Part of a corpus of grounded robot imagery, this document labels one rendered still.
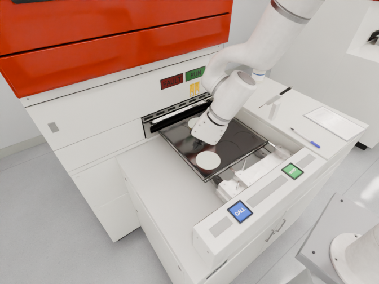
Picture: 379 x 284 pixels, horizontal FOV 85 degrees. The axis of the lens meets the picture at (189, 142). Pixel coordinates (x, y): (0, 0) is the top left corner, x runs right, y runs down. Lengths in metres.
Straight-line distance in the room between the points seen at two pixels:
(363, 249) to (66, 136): 0.99
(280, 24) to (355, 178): 2.06
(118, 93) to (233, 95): 0.46
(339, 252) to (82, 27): 0.98
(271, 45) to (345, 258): 0.63
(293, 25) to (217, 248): 0.54
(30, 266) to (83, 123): 1.25
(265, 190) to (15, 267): 1.69
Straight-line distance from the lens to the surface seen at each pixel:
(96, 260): 1.72
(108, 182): 1.14
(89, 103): 0.85
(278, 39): 0.52
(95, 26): 0.73
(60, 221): 1.97
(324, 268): 0.79
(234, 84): 0.60
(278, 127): 0.98
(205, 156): 0.87
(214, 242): 0.62
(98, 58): 0.75
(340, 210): 0.94
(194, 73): 1.02
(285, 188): 0.76
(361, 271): 0.79
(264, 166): 0.91
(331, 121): 1.12
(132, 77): 0.86
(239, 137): 0.98
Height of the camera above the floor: 1.54
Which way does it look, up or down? 44 degrees down
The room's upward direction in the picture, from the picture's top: straight up
